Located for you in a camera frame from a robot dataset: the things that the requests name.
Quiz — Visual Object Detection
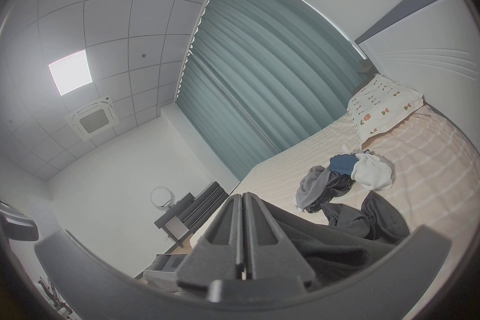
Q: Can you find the ceiling air conditioner vent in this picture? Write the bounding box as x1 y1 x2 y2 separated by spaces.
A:
64 95 120 141

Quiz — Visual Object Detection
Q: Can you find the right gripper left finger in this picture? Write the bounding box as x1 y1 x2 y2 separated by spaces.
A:
176 193 244 289

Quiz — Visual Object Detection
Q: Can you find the square ceiling light panel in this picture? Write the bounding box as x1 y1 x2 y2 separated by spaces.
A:
48 49 93 97

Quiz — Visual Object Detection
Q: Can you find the pile of clothes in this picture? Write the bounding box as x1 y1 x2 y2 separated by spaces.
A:
295 150 395 214

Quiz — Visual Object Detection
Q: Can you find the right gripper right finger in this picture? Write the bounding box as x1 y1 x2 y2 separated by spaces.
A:
244 193 316 284

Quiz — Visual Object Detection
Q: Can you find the bed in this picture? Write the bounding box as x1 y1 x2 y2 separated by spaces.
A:
180 0 480 259

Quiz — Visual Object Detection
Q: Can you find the round white framed mirror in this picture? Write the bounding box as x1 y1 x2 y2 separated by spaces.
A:
151 186 176 207

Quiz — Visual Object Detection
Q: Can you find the grey bedside table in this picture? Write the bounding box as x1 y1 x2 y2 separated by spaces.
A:
356 58 377 77

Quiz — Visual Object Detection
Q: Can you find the black chest of drawers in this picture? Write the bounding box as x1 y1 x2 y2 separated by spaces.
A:
154 181 230 249

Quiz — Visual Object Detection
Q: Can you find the black T-shirt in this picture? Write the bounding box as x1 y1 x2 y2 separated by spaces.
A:
258 190 410 291

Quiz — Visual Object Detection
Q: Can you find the white printed pillow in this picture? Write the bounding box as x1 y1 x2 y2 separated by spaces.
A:
347 74 424 147

